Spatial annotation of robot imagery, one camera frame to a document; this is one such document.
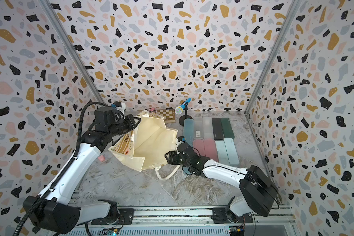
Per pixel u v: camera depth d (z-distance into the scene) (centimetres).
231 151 97
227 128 111
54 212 37
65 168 43
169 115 117
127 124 65
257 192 43
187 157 63
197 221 73
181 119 117
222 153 95
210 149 97
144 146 95
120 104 67
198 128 110
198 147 64
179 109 95
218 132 109
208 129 111
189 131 106
